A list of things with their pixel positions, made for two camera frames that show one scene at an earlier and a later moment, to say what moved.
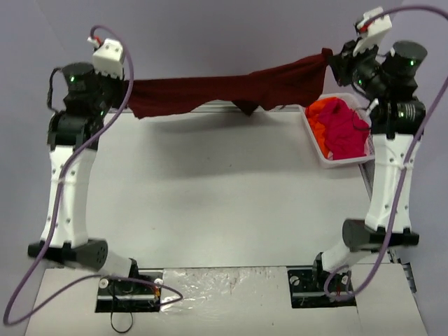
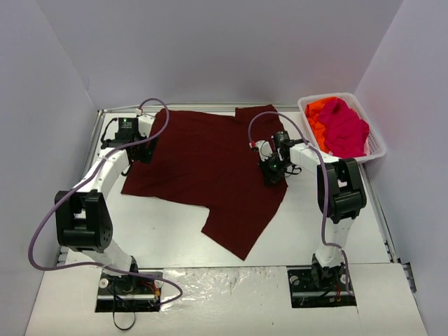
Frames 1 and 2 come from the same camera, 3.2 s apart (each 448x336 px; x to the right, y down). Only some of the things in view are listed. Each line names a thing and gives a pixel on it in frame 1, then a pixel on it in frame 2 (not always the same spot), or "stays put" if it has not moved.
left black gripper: x=117 y=88 → x=144 y=152
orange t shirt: x=312 y=112 stays put
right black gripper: x=342 y=61 → x=269 y=173
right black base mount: x=311 y=287 stays put
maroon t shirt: x=300 y=80 → x=208 y=160
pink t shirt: x=346 y=130 stays put
